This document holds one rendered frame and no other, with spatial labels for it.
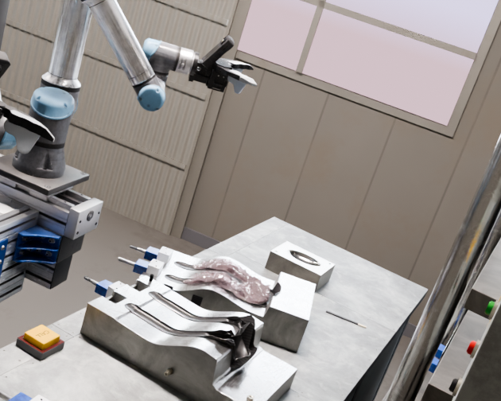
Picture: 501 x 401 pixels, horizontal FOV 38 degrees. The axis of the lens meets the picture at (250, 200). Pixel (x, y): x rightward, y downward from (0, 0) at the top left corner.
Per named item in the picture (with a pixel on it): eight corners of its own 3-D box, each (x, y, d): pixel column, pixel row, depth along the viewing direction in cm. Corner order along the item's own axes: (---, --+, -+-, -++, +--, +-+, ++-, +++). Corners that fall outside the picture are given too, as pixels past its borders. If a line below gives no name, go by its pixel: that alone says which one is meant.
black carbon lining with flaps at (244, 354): (118, 313, 185) (127, 281, 182) (153, 294, 199) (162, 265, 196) (234, 379, 173) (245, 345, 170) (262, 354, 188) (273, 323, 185)
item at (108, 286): (76, 287, 204) (80, 270, 203) (87, 282, 209) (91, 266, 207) (114, 308, 200) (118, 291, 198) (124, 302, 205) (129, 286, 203)
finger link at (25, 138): (51, 163, 121) (1, 142, 122) (62, 130, 120) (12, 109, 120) (44, 166, 118) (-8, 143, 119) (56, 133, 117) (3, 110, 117)
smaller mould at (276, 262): (264, 268, 256) (269, 251, 254) (281, 257, 269) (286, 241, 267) (314, 293, 249) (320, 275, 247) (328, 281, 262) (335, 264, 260)
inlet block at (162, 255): (125, 256, 225) (129, 241, 223) (130, 251, 230) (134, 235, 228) (165, 270, 224) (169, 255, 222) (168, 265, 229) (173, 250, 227)
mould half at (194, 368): (79, 332, 184) (91, 287, 180) (137, 302, 207) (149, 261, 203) (246, 433, 167) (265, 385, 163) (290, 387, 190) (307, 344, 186)
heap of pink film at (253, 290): (180, 285, 212) (187, 262, 209) (194, 262, 228) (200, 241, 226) (263, 315, 210) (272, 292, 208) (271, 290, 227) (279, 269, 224)
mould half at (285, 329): (133, 293, 211) (143, 260, 207) (159, 261, 236) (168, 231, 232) (297, 352, 208) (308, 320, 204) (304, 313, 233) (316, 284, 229)
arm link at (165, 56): (138, 61, 222) (145, 34, 220) (173, 71, 225) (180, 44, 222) (137, 66, 215) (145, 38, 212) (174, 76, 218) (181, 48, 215)
